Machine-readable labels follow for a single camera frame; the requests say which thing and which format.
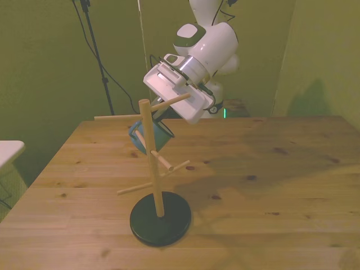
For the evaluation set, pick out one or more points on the thin white vertical pole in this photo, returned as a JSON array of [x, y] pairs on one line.
[[143, 36]]

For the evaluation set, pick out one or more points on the white side table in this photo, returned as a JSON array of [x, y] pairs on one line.
[[8, 150]]

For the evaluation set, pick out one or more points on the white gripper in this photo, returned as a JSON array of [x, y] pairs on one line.
[[185, 108]]

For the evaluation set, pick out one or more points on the black tripod stand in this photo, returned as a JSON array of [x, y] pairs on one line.
[[97, 53]]

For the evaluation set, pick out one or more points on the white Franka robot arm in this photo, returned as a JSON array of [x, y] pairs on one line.
[[219, 42]]

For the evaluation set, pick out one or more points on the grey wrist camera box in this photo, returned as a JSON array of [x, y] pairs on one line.
[[172, 72]]

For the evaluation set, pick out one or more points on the blue enamel mug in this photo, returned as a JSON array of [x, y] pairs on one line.
[[161, 140]]

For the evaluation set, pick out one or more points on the wooden mug tree black base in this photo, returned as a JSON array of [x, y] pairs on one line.
[[160, 222]]

